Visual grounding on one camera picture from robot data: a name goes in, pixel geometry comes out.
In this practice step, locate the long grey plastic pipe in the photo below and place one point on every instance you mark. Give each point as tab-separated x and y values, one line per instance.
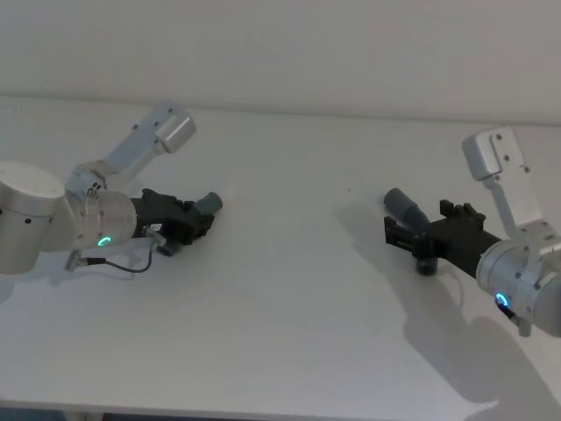
405	204

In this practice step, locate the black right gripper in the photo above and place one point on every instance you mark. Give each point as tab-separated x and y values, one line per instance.
460	239

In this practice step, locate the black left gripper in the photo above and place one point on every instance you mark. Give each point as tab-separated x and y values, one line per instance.
155	212

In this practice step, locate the short grey plastic pipe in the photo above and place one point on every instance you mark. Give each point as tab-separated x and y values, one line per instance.
210	201

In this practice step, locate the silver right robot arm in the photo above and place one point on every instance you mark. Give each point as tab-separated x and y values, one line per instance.
513	267

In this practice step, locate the white table cloth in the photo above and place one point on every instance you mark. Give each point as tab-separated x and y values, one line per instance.
280	307

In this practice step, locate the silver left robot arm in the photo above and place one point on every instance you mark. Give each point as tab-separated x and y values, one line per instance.
30	210

